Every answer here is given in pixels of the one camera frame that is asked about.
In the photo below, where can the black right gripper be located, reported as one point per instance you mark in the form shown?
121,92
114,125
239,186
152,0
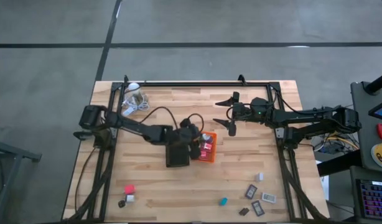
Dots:
241,112

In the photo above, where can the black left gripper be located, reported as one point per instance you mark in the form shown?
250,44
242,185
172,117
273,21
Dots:
189,135

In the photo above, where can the small blue white charger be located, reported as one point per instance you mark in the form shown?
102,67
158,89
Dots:
207,137

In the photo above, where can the small pink-red charger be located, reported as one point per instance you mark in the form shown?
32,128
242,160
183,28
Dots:
206,146

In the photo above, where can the large red charger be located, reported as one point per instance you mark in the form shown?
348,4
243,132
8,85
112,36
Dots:
204,154

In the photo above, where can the small white cube charger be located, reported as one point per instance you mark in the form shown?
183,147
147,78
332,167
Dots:
260,177

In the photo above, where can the small teal charger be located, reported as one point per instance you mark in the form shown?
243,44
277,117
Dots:
223,201

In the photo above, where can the red cube charger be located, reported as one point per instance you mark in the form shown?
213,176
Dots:
130,189

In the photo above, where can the small dark brown charger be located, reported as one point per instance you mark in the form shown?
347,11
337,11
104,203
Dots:
122,204

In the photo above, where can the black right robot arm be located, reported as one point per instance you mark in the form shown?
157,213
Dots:
303,116

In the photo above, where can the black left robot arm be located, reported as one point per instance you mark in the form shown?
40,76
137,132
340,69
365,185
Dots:
135,126

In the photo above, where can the black slotted plastic basket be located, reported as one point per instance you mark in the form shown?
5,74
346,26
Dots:
177,157

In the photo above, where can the orange slotted plastic basket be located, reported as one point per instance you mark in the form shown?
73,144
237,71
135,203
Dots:
213,155

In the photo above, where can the white light bulb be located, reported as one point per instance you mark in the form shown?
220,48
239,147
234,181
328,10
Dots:
134,87

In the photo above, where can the dark framed card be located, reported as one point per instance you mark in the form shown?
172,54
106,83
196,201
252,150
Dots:
258,208
251,191

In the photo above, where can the grey framed chip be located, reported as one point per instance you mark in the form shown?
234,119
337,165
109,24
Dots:
268,198

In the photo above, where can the small dark brown adapter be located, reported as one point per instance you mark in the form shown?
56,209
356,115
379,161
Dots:
244,211

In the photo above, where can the black console crossbar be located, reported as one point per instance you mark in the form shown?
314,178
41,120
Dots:
338,163

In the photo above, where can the white box on floor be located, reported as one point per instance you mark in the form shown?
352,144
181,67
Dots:
324,188

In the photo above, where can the grey control console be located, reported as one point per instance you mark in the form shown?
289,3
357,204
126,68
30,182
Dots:
363,124

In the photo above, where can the grey keyboard desk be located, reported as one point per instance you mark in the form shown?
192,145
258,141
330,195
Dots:
353,199

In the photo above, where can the black console pole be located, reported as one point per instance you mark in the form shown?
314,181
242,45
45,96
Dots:
379,83

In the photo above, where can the red console button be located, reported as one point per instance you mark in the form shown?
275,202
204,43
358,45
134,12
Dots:
381,131

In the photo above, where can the backlit keyboard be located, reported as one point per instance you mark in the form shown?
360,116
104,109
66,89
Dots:
376,199

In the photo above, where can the grey metal cart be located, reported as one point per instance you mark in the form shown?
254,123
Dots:
13,154

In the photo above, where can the black frame clamp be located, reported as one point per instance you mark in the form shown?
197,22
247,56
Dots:
241,78
126,78

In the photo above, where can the black metal table frame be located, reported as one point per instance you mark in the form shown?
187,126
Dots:
194,84

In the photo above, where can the grey metal mounting bracket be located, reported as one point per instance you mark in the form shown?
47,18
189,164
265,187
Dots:
280,132

